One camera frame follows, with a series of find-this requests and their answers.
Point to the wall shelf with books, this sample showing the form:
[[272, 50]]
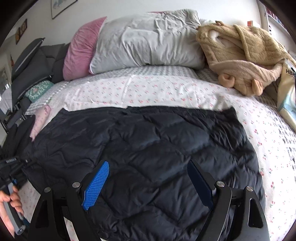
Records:
[[277, 16]]

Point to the navy quilted puffer jacket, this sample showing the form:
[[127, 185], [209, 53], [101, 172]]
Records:
[[150, 143]]

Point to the beige fleece blanket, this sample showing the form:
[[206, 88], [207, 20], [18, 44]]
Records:
[[245, 60]]

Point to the framed wall picture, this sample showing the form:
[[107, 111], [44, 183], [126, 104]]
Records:
[[62, 8]]

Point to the person's left hand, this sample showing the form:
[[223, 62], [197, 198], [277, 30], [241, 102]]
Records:
[[18, 201]]

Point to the floral white bedsheet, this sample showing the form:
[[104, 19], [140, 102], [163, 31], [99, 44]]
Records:
[[161, 92]]

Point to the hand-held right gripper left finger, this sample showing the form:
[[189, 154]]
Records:
[[96, 185]]

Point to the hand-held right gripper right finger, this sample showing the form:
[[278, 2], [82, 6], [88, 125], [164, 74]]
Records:
[[200, 185]]

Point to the small dark wall decoration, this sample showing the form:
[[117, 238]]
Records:
[[20, 31]]

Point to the pink floral cloth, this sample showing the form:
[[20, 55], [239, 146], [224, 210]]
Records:
[[41, 120]]

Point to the white tote bag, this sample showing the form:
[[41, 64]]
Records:
[[286, 92]]

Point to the teal patterned cushion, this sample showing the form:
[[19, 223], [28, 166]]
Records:
[[38, 91]]

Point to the light grey pillow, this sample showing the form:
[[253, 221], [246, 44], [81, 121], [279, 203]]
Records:
[[148, 41]]

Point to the black garment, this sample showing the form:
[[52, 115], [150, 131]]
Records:
[[17, 136]]

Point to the small orange box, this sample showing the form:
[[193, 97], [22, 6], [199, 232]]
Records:
[[250, 23]]

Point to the pink pillow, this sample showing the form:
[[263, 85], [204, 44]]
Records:
[[81, 51]]

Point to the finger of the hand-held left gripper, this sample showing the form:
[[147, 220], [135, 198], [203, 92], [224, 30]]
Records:
[[26, 162]]

